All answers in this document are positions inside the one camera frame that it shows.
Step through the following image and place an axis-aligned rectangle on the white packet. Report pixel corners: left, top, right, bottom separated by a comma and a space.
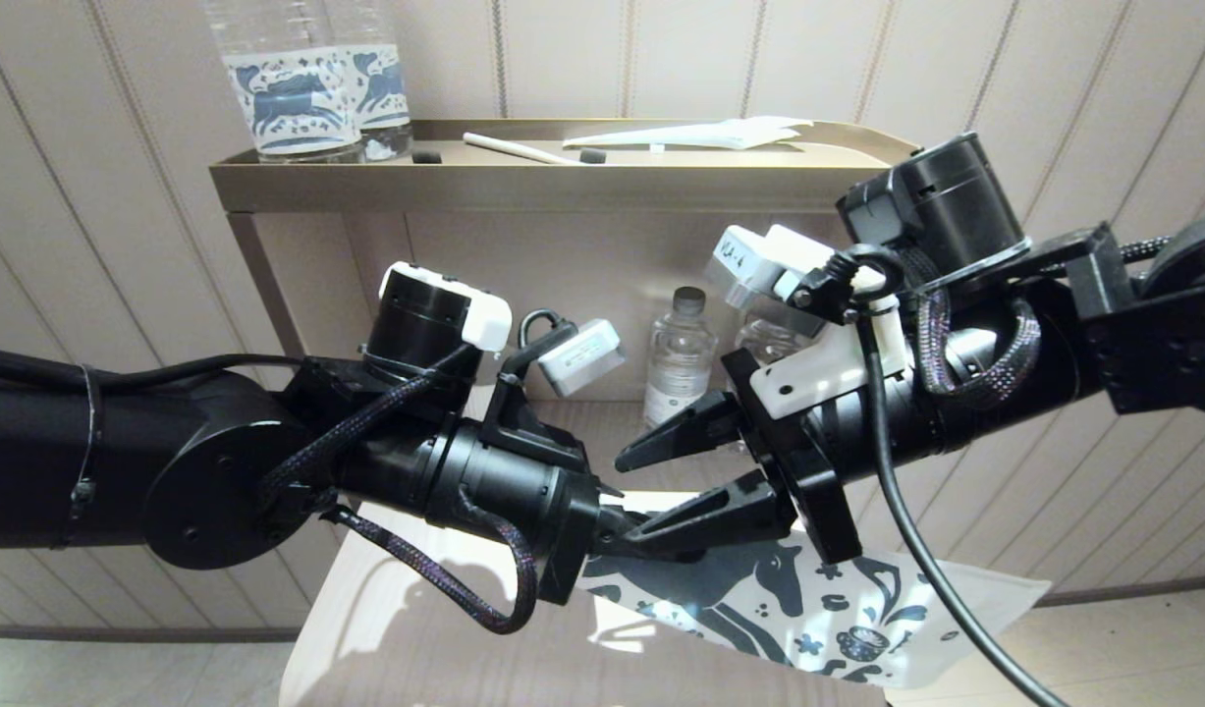
561, 115, 815, 152

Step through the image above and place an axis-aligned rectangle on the white stick toothbrush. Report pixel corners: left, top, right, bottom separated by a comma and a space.
463, 133, 583, 166

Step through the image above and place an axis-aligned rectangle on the large blue-label water bottle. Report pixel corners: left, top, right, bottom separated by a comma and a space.
204, 0, 364, 164
327, 0, 414, 162

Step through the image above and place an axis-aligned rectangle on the black right camera cable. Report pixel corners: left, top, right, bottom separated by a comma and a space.
787, 244, 1071, 707

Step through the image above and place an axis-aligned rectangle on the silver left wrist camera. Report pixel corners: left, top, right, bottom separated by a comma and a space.
497, 318, 629, 400

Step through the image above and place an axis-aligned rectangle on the small clear water bottle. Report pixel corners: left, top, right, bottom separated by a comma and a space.
733, 312, 811, 366
643, 286, 718, 430

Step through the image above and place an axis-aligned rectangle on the thin smooth black cable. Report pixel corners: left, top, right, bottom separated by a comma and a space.
0, 347, 310, 396

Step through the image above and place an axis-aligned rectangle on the silvery braided right arm cable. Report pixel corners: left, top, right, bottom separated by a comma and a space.
914, 248, 1045, 413

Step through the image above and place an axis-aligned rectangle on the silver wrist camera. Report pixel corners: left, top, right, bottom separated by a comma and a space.
708, 223, 914, 423
497, 318, 629, 400

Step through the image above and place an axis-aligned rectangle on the black left camera cable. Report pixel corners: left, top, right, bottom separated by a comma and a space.
518, 308, 577, 356

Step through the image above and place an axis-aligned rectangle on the black braided cable loop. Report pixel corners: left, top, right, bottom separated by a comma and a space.
320, 484, 541, 636

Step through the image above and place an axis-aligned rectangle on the white bag with horse print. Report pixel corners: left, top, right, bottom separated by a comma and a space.
575, 491, 1055, 691

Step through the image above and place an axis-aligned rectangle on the black camera cable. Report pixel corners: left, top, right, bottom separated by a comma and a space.
787, 244, 1071, 707
518, 308, 577, 356

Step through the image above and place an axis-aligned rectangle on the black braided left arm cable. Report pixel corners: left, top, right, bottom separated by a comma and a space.
256, 342, 477, 504

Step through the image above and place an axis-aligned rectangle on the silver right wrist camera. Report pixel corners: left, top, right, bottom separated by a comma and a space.
708, 223, 914, 423

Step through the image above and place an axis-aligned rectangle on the beige open shelf unit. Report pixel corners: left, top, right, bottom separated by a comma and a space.
207, 118, 927, 512

